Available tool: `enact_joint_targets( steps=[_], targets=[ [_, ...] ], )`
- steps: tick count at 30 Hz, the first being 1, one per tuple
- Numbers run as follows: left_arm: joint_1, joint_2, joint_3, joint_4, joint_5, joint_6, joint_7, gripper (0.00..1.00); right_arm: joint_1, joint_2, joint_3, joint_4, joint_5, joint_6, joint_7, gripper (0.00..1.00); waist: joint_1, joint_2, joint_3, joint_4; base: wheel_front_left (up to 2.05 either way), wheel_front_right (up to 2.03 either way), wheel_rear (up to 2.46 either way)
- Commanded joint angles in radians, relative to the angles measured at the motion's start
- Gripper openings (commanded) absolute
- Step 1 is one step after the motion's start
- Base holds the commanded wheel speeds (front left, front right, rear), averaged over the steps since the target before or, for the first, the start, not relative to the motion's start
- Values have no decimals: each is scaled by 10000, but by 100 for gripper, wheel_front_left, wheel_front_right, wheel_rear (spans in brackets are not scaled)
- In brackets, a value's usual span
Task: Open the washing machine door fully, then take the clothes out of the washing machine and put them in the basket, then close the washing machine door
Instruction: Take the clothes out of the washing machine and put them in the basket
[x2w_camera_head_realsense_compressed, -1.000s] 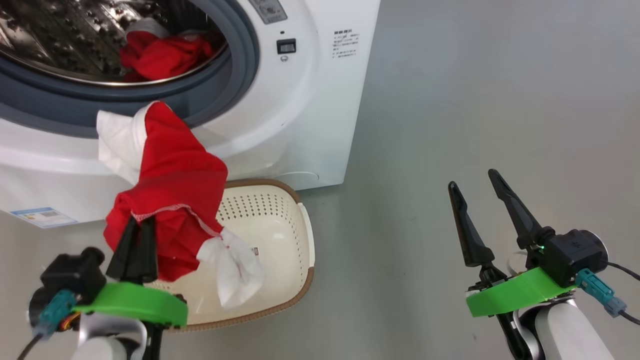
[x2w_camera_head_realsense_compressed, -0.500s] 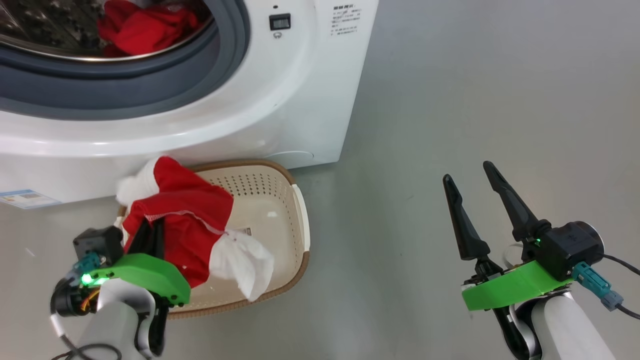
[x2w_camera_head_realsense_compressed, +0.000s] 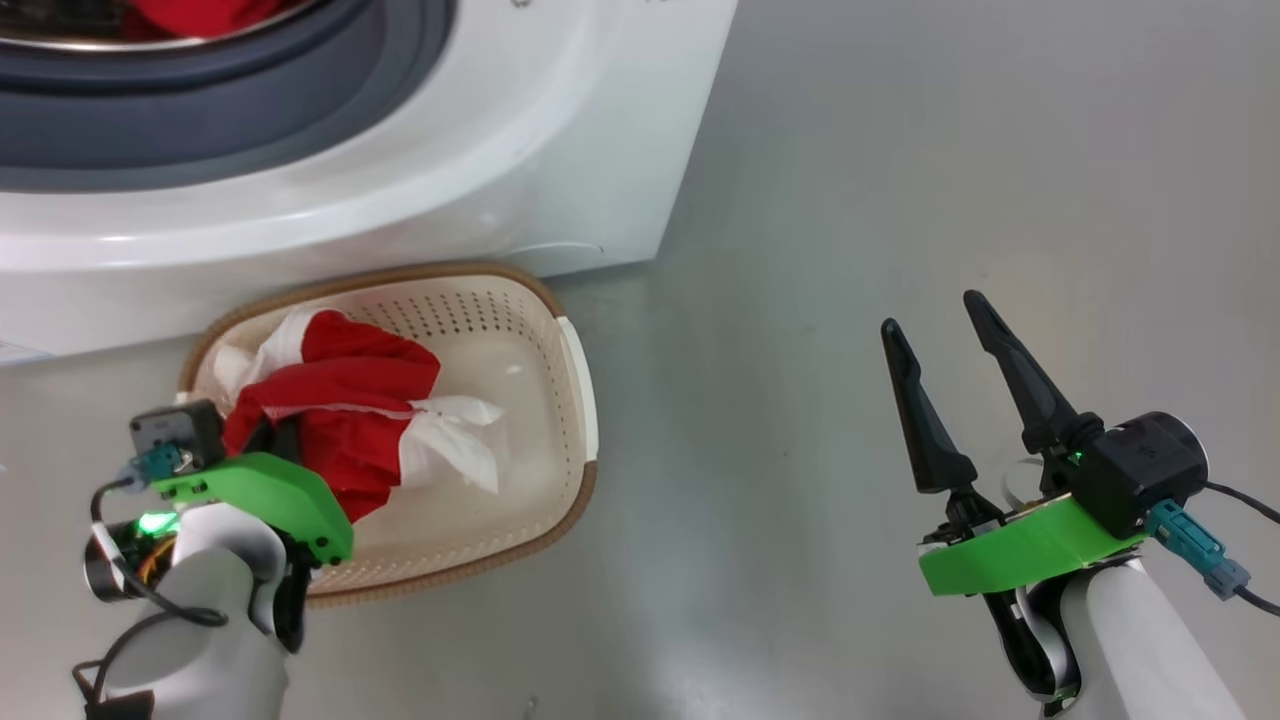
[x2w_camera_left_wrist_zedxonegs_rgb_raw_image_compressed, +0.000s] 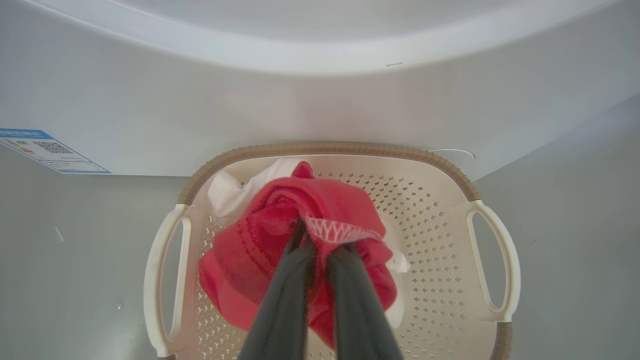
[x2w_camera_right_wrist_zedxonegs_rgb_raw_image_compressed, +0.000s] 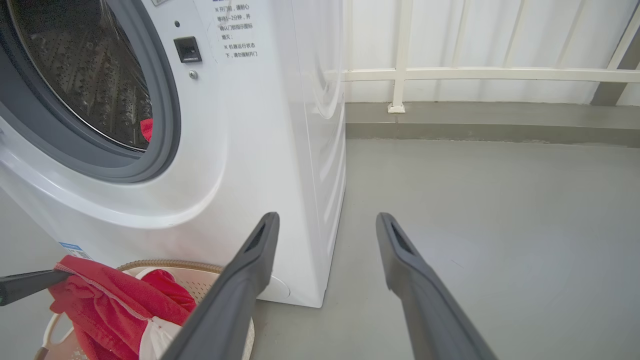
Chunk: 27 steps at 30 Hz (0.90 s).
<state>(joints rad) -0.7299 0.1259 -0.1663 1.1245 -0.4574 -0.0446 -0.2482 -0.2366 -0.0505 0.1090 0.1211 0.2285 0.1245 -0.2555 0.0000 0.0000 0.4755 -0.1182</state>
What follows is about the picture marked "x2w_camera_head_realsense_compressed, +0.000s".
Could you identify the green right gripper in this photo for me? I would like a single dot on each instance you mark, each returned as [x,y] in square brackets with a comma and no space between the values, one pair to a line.
[1020,555]

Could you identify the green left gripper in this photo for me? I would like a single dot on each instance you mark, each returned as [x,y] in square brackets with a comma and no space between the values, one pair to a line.
[270,495]

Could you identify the red and white garment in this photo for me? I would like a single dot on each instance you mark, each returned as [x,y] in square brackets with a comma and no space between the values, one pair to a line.
[340,400]

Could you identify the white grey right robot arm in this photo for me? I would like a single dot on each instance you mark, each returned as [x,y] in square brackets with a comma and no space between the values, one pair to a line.
[1140,650]

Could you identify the cream perforated laundry basket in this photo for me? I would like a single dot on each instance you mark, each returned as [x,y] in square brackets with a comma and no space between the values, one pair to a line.
[520,400]

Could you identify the white washing machine body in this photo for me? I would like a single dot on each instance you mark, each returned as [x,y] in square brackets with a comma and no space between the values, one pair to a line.
[500,150]

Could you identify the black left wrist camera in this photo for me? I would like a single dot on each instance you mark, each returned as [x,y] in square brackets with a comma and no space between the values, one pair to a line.
[175,430]

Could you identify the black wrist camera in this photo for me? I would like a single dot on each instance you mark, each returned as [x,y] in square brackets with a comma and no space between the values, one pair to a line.
[1140,470]
[175,430]

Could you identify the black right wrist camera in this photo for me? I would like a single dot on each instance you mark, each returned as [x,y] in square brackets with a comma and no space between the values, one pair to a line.
[1140,470]

